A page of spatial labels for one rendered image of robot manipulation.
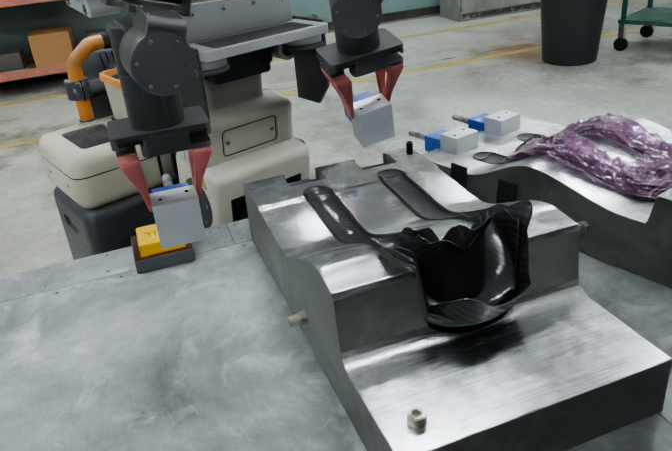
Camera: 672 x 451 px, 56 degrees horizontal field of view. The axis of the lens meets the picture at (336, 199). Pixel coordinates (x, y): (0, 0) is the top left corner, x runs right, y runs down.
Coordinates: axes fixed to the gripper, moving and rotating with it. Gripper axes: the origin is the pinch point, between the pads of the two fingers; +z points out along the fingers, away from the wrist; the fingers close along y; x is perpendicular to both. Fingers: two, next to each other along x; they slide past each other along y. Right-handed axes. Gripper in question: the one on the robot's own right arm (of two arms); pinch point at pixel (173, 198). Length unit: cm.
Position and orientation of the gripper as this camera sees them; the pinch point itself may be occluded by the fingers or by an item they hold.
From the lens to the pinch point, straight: 73.4
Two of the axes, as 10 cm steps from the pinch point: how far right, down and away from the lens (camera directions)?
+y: 9.3, -2.2, 2.8
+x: -3.5, -4.0, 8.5
